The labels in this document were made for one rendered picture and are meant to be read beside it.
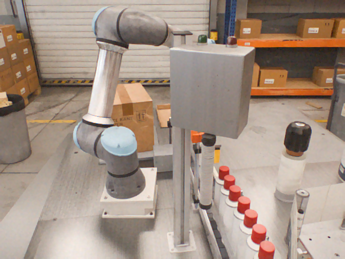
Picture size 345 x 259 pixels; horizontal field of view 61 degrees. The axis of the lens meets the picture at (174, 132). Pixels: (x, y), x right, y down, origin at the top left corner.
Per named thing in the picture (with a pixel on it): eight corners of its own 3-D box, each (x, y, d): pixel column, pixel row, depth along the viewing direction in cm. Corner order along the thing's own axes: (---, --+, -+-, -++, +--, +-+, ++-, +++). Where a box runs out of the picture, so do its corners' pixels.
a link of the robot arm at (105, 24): (93, 162, 103) (122, 2, 94) (67, 149, 111) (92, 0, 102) (117, 159, 113) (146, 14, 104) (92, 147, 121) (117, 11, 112)
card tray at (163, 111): (202, 125, 181) (202, 119, 179) (160, 128, 178) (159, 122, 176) (192, 107, 208) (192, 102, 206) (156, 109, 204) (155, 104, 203)
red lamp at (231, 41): (235, 48, 64) (236, 37, 63) (224, 47, 65) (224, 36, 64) (238, 46, 66) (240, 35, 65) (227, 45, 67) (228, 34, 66)
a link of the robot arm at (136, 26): (147, 5, 88) (219, 36, 128) (121, 3, 94) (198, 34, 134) (141, 44, 91) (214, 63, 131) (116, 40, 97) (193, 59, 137)
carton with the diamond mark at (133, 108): (154, 150, 150) (152, 100, 138) (107, 158, 143) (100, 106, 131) (142, 126, 175) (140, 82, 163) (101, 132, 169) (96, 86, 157)
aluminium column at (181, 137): (188, 245, 97) (192, 33, 67) (175, 247, 96) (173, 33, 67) (186, 235, 101) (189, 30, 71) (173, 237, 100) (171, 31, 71)
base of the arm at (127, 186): (147, 196, 107) (145, 174, 102) (106, 202, 105) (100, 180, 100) (144, 170, 120) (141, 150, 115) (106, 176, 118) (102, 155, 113)
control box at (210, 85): (236, 140, 66) (245, 54, 58) (170, 126, 73) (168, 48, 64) (248, 123, 74) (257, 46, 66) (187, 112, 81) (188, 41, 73)
